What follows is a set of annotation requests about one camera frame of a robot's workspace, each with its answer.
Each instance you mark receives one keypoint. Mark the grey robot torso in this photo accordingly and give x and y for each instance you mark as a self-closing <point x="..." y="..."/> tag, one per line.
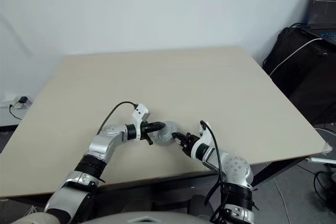
<point x="157" y="218"/>

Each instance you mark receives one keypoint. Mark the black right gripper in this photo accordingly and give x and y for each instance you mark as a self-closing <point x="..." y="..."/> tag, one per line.
<point x="189" y="142"/>

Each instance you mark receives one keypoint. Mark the white power strip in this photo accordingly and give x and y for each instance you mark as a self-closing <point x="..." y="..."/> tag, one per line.
<point x="6" y="100"/>

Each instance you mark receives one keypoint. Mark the white bar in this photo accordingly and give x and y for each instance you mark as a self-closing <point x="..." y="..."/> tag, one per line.
<point x="321" y="160"/>

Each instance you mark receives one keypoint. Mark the black laptop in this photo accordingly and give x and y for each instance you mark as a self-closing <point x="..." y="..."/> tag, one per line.
<point x="324" y="3"/>

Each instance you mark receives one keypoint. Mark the black equipment case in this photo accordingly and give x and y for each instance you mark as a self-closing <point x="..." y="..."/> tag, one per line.
<point x="302" y="82"/>

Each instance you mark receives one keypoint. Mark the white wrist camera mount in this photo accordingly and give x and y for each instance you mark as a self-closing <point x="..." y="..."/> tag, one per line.
<point x="140" y="111"/>
<point x="204" y="134"/>

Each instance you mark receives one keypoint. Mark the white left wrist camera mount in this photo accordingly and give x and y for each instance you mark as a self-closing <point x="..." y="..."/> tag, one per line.
<point x="140" y="111"/>

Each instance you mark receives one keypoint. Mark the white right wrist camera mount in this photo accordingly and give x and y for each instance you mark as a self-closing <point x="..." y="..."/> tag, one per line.
<point x="204" y="134"/>

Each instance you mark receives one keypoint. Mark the black power adapter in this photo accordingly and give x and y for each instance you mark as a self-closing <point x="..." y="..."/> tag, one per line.
<point x="23" y="100"/>

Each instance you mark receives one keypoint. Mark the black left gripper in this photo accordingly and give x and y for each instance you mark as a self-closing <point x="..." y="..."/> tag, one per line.
<point x="146" y="130"/>

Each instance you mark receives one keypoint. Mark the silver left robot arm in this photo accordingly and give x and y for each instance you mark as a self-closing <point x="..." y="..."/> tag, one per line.
<point x="105" y="142"/>

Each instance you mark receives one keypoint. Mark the clear tape on table corner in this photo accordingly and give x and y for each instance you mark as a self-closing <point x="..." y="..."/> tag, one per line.
<point x="328" y="148"/>

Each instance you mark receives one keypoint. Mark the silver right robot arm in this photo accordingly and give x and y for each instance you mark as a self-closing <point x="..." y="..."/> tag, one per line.
<point x="236" y="169"/>

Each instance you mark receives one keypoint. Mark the grey stator housing copper coils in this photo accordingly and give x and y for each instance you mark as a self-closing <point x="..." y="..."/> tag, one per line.
<point x="162" y="140"/>

